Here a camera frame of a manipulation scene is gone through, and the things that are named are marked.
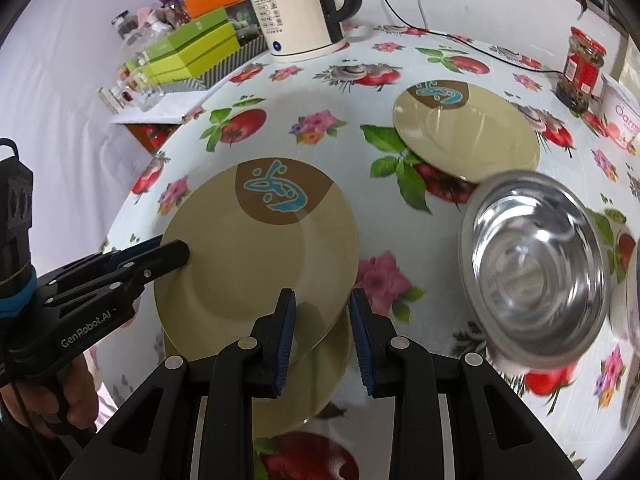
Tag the white yogurt tub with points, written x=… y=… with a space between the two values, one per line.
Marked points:
x=619 y=113

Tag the glass jars cluster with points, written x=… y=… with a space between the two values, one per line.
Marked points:
x=134 y=85

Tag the green box stack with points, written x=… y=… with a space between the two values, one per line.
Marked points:
x=195 y=47

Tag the olive plate underneath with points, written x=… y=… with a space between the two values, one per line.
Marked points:
x=310 y=384

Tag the olive plate with blue pattern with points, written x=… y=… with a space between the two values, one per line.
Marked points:
x=253 y=230

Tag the person's left hand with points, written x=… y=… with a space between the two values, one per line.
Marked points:
x=29 y=404

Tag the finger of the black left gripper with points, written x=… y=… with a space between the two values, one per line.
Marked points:
x=143 y=263

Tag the far olive patterned plate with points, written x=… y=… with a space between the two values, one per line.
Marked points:
x=464 y=130

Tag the stainless steel bowl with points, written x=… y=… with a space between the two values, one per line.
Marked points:
x=534 y=270

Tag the stacked white plates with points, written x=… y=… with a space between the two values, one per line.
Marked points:
x=624 y=320

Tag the red lid sauce jar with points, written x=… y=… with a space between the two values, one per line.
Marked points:
x=585 y=58

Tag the white electric kettle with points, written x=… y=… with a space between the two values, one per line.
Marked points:
x=299 y=30

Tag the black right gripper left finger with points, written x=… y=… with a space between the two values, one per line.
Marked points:
x=253 y=367

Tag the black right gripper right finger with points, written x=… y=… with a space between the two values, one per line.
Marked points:
x=395 y=367

